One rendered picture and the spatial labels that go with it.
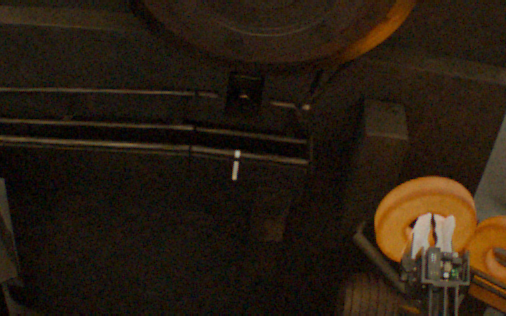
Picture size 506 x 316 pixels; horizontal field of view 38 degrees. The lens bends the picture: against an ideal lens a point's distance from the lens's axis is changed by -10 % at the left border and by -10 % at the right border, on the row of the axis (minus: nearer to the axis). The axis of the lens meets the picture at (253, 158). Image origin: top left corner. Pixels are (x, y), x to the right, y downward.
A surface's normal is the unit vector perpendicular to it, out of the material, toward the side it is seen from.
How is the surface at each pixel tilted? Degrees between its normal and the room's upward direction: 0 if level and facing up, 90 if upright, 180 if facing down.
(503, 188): 0
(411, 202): 89
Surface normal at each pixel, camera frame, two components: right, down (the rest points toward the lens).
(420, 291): -0.09, 0.85
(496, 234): -0.64, 0.47
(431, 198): -0.04, 0.66
